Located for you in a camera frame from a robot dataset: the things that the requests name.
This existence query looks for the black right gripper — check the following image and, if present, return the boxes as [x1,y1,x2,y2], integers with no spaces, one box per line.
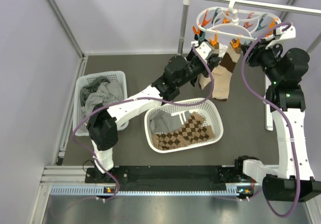
[240,37,282,83]

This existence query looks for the grey slotted cable duct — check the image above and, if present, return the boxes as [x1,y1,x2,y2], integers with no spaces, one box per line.
[50,185,250,196]

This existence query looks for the white rectangular laundry basket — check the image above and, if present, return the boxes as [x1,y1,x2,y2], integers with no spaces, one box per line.
[73,71,127,129]

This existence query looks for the grey clothes pile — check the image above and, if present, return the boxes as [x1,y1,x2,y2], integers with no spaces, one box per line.
[80,76,124,117]

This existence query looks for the purple cable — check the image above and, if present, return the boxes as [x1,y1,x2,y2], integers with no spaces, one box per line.
[71,45,214,200]
[240,22,300,217]

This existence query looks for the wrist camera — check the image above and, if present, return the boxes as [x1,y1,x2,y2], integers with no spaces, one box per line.
[192,41,215,60]
[270,25,296,46]

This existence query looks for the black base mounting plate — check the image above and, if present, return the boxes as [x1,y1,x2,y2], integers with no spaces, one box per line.
[85,166,253,191]

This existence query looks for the white oval sock basket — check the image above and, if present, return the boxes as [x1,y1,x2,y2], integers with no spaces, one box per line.
[144,98,224,154]

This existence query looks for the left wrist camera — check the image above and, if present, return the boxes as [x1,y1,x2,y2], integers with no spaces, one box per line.
[192,41,215,60]

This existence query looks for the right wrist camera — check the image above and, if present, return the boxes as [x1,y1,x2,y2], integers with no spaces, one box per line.
[270,25,296,46]

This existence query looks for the white round clip hanger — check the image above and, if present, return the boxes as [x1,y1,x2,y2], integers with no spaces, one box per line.
[193,0,281,44]

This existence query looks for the black sock with white stripes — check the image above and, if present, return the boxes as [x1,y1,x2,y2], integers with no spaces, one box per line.
[190,75,199,87]

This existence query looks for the grey sock in basket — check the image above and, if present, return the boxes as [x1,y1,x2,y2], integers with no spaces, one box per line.
[149,110,191,133]

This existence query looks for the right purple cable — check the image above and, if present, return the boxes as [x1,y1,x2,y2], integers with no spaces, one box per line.
[240,22,300,217]

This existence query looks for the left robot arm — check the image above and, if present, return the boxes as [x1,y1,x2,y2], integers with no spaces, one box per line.
[87,52,221,182]

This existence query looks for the brown beige striped socks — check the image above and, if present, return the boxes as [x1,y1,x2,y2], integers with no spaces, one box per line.
[199,43,228,89]

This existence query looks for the yellow-orange peg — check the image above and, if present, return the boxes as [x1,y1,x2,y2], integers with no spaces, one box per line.
[209,34,219,48]
[230,39,241,51]

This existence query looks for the orange clothes peg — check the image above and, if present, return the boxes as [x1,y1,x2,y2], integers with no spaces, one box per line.
[192,26,202,36]

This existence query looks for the brown argyle socks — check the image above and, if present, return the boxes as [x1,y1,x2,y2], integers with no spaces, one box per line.
[151,112,215,151]

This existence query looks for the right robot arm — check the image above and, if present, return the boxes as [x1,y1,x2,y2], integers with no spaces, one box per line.
[234,43,320,202]

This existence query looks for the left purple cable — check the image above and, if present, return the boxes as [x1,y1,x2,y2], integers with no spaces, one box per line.
[71,45,214,200]

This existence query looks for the teal clothes peg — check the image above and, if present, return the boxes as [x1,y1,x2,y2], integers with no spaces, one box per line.
[194,33,206,44]

